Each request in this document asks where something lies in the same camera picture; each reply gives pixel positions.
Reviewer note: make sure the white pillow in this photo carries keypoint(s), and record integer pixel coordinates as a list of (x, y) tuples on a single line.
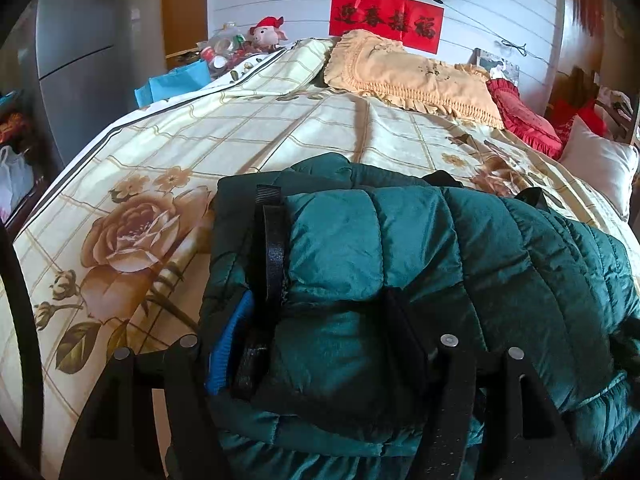
[(600, 165)]

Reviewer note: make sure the grey refrigerator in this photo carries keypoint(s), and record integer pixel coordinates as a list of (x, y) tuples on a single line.
[(80, 60)]

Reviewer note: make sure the framed picture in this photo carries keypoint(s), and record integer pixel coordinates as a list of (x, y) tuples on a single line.
[(500, 67)]

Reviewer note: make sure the pile of bottles and jars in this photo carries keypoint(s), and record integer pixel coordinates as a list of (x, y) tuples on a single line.
[(222, 47)]

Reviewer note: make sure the plush pig toy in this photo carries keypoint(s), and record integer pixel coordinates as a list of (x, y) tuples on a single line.
[(265, 35)]

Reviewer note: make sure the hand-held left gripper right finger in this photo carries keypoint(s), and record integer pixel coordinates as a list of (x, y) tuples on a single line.
[(457, 390)]

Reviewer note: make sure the green quilted jacket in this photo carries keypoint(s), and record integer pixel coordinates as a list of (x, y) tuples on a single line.
[(400, 260)]

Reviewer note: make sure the pile of colourful cloths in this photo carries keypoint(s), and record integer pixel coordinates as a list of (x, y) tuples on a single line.
[(12, 125)]

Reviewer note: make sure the wooden door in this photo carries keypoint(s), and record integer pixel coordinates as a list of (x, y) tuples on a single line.
[(185, 10)]

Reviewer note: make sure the yellow frilled pillow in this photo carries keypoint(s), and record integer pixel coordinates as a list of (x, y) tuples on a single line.
[(415, 77)]

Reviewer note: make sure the floral checked bed quilt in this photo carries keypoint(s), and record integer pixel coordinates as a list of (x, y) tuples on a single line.
[(200, 130)]

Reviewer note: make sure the dark wooden cabinet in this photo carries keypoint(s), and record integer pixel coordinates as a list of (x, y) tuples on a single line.
[(37, 195)]

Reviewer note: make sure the red wall banner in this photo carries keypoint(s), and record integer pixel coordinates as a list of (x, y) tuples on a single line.
[(385, 0)]

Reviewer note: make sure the red frilled pillow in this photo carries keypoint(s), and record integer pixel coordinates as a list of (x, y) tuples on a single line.
[(525, 120)]

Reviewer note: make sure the white plastic bag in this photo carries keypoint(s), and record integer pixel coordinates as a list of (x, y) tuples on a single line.
[(15, 180)]

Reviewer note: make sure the red clothing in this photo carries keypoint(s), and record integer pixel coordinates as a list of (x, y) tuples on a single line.
[(562, 110)]

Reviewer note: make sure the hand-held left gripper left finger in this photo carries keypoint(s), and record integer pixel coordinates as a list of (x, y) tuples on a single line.
[(230, 347)]

